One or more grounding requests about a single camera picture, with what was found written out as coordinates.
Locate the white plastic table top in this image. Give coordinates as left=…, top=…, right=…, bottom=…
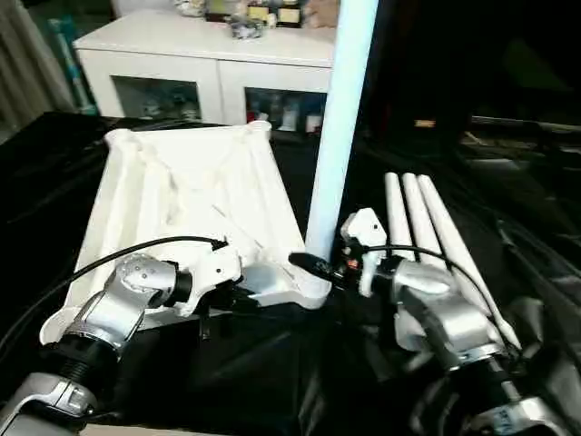
left=38, top=127, right=335, bottom=347

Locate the white plastic table leg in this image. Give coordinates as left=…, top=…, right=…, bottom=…
left=400, top=173, right=449, bottom=270
left=303, top=0, right=379, bottom=292
left=383, top=173, right=438, bottom=354
left=416, top=173, right=522, bottom=352

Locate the black work mat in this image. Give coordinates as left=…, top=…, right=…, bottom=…
left=0, top=111, right=581, bottom=436

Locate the white glass-door cabinet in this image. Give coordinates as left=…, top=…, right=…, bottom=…
left=72, top=8, right=338, bottom=134

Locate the dark item on cabinet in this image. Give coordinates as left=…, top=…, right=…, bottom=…
left=228, top=13, right=268, bottom=41

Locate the grey curtain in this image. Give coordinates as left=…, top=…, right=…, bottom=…
left=0, top=0, right=99, bottom=134

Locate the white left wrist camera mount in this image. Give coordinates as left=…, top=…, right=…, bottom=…
left=178, top=246, right=244, bottom=320

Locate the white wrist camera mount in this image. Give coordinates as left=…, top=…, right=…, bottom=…
left=340, top=208, right=388, bottom=299
left=178, top=246, right=244, bottom=320

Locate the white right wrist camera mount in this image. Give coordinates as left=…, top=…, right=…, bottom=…
left=340, top=208, right=388, bottom=299

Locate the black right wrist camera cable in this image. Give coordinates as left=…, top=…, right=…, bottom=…
left=357, top=243, right=524, bottom=352

